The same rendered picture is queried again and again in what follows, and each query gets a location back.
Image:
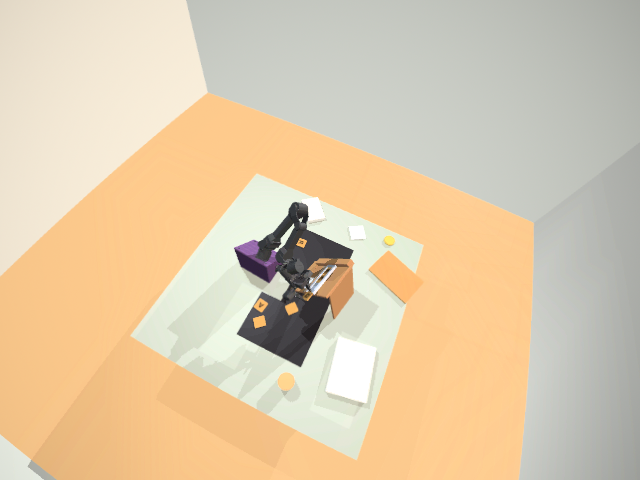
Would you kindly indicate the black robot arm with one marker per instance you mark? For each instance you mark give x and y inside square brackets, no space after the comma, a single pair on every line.
[284,255]

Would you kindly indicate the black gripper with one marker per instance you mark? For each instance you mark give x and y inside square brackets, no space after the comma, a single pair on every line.
[289,295]

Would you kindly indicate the white cylindrical jar with orange lid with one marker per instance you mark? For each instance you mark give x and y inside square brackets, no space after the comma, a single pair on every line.
[286,381]

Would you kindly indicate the white flat card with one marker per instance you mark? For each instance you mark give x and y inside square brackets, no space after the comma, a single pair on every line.
[357,232]

